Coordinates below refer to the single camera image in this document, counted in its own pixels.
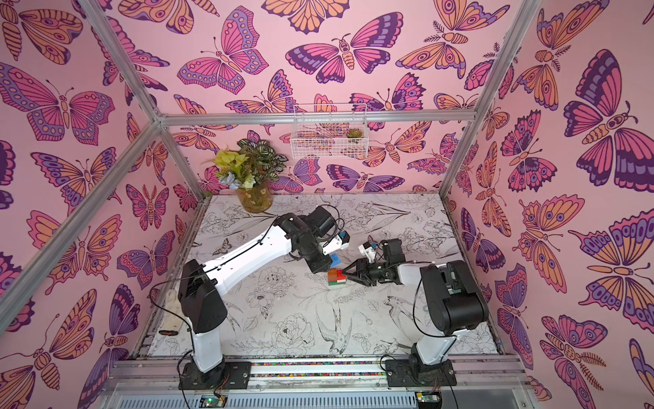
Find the aluminium frame left diagonal beam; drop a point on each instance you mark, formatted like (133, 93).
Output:
(39, 267)

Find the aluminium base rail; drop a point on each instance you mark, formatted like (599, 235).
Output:
(465, 381)

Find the potted plant in glass vase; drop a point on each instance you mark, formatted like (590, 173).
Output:
(249, 170)

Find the aluminium frame top crossbar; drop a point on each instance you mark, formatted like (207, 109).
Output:
(318, 117)

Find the blue lego brick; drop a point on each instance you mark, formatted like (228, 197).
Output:
(335, 260)

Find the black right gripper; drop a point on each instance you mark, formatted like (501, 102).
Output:
(373, 273)

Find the white wire basket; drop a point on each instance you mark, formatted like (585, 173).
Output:
(331, 139)

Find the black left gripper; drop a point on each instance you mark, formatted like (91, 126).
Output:
(324, 265)

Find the aluminium frame post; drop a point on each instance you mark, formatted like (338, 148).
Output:
(119, 47)
(512, 41)

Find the aluminium frame post back right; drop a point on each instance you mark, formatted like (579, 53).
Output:
(512, 41)

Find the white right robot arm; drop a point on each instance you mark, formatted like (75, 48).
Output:
(454, 302)

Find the aluminium frame post back left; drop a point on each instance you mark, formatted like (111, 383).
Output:
(119, 47)

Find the cream work glove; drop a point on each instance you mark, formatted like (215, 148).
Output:
(173, 319)

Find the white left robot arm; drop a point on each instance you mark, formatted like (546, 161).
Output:
(314, 238)

